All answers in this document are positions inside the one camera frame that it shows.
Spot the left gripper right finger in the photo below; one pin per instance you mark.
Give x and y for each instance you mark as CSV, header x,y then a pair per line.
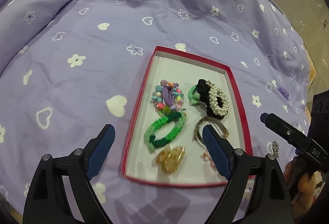
x,y
221,152

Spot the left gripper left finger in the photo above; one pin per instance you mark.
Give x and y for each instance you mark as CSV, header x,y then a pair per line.
x,y
97,150

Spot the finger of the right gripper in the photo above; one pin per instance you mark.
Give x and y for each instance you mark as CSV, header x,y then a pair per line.
x,y
274,123

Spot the amber butterfly hair claw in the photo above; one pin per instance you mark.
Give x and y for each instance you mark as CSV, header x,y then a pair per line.
x,y
170,159

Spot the black velvet scrunchie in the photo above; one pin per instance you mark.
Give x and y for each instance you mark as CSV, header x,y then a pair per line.
x,y
216,101

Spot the right hand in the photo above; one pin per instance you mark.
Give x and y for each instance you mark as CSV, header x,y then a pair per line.
x,y
308,193

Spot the gold bangle watch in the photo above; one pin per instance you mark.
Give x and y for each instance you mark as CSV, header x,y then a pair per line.
x,y
208,125

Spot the silver rhinestone brooch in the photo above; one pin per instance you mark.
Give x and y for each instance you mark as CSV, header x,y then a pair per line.
x,y
275,149

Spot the purple flower hair accessory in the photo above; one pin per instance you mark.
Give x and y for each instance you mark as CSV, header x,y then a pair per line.
x,y
284,92

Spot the red shallow box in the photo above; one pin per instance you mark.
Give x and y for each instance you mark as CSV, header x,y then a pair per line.
x,y
138,164

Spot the purple floral duvet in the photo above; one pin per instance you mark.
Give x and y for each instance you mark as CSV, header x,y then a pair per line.
x,y
68,67

